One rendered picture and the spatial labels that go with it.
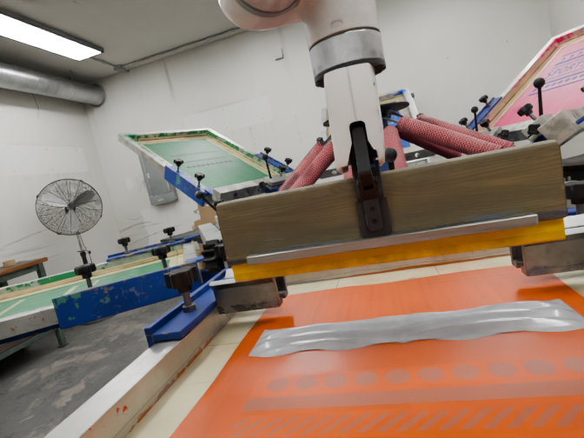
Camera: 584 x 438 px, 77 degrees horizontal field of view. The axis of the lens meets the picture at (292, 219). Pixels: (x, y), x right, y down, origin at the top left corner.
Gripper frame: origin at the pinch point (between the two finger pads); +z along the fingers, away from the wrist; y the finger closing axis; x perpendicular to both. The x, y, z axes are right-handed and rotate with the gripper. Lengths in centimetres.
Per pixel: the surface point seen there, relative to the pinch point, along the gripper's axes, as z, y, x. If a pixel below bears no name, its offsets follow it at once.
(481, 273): 13.7, -16.4, 13.5
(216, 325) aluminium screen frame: 13.0, -5.4, -24.8
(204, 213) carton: 18, -375, -213
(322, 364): 14.1, 5.4, -7.7
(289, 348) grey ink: 13.8, 1.9, -12.1
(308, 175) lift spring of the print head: -5, -72, -20
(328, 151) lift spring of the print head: -11, -76, -13
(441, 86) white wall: -72, -420, 86
